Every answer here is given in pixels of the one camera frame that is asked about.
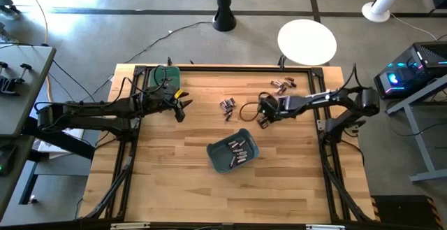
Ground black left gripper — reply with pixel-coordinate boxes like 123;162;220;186
141;85;194;123

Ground dark teal plastic bin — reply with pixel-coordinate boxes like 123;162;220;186
206;128;260;174

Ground light green plastic bin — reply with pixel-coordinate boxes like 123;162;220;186
149;65;182;94

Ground black pole base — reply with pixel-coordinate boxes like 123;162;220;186
212;0;237;33

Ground white paper sheets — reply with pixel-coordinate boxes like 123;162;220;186
36;121;87;160

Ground white floor pole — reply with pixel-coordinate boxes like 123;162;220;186
361;0;417;24

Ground black computer with coloured lights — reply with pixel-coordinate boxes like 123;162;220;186
373;41;447;101

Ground black desk clamp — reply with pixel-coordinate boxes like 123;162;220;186
0;61;17;95
13;63;33;84

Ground grey desk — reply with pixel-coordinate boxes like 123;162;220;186
0;44;57;220

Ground black mat hazard stripes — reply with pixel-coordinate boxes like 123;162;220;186
370;194;445;230

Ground grey metal side table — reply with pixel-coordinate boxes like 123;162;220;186
386;72;447;184

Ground black desk device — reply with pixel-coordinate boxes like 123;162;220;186
0;143;17;177

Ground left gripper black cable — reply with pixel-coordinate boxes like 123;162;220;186
118;64;169;95

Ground black floor cable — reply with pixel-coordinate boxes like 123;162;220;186
127;20;214;64

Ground silver aluminium bracket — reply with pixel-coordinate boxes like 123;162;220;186
110;222;151;230
305;224;346;230

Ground yellow floor cable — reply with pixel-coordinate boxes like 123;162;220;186
20;0;53;94

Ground white floor cable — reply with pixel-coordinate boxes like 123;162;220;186
389;12;439;41

